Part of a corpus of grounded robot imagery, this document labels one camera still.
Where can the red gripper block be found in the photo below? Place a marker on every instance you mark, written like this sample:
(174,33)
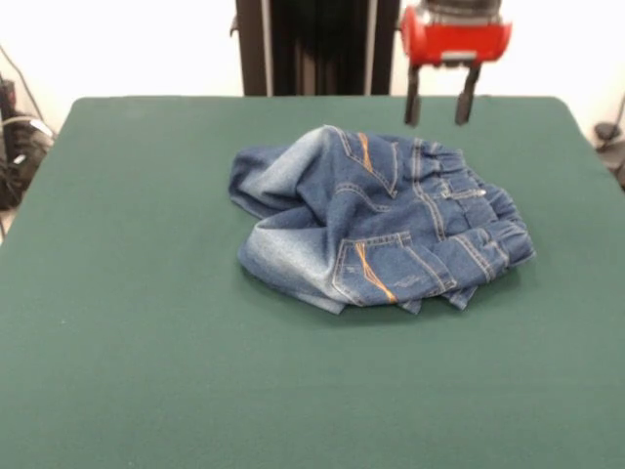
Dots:
(459,39)

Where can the blue denim jeans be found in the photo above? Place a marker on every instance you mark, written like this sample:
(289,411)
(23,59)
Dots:
(366,220)

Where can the black metal column stand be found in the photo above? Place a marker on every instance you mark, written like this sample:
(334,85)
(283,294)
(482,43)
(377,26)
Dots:
(332,49)

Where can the black round plug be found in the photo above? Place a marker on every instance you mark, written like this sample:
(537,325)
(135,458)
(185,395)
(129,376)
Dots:
(605,131)

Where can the dark green table cloth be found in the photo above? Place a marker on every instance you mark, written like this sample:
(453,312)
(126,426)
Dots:
(146,342)

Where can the black upright power strip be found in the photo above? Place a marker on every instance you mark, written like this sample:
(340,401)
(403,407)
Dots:
(8,98)

